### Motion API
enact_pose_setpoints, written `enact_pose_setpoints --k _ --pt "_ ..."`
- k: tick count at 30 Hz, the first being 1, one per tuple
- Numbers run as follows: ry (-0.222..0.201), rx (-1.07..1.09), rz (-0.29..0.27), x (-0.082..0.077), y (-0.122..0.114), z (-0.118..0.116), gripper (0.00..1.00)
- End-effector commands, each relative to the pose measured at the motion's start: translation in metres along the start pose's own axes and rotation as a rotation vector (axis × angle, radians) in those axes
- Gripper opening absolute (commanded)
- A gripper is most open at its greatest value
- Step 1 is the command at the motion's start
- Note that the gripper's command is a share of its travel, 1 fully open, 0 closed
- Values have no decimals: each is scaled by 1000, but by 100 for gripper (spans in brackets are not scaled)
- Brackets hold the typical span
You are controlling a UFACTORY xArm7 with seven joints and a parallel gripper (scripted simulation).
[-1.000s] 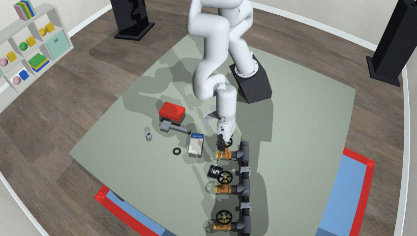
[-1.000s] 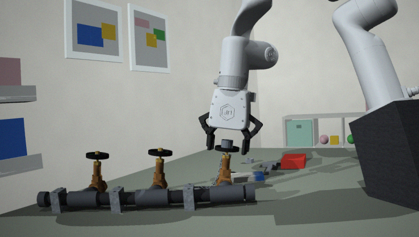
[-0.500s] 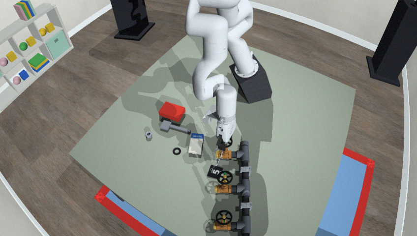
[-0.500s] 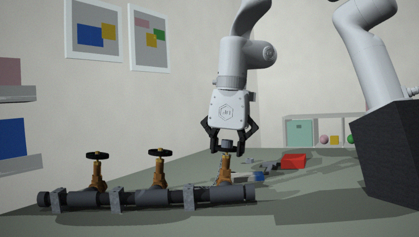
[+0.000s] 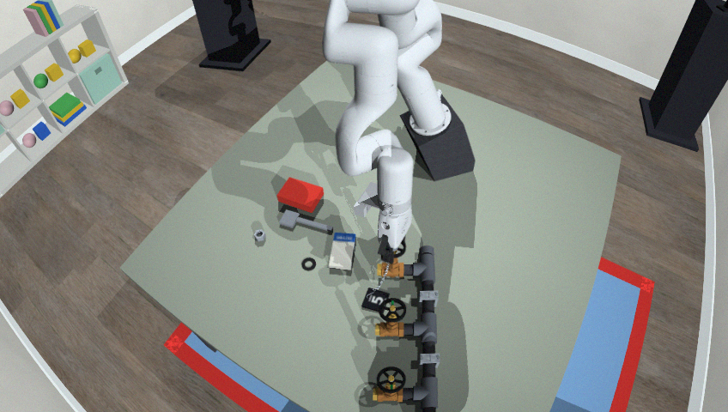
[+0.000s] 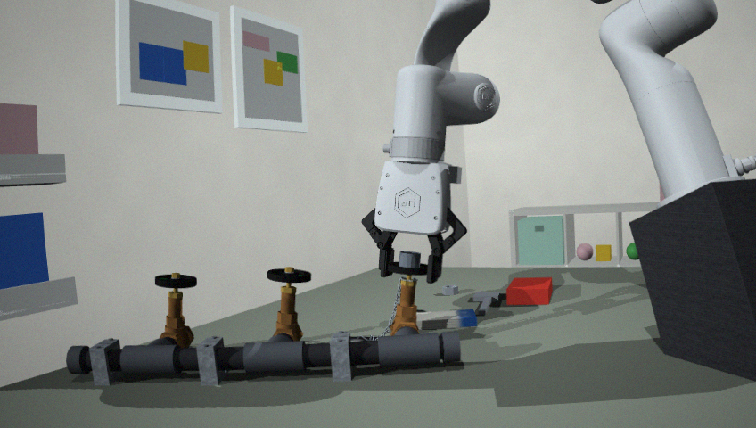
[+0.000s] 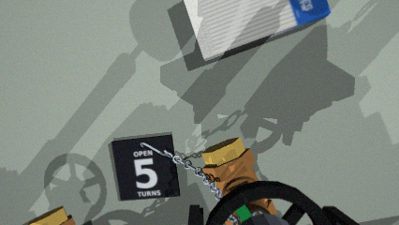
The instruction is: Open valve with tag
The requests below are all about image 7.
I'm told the bag of cable ties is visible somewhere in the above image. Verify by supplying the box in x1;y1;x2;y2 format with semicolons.
184;0;331;61

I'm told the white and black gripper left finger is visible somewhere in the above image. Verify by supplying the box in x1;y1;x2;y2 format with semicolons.
188;205;204;225

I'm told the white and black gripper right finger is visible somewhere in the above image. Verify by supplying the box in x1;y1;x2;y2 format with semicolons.
322;206;360;225

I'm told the grey cylinder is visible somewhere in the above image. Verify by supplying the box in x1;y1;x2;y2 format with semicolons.
241;214;289;225

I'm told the dark grey pipe manifold with clamps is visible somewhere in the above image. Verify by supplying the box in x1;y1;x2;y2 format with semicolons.
28;137;332;225

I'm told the black tag with metal chain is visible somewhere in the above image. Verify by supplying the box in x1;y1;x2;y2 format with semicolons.
111;135;224;201

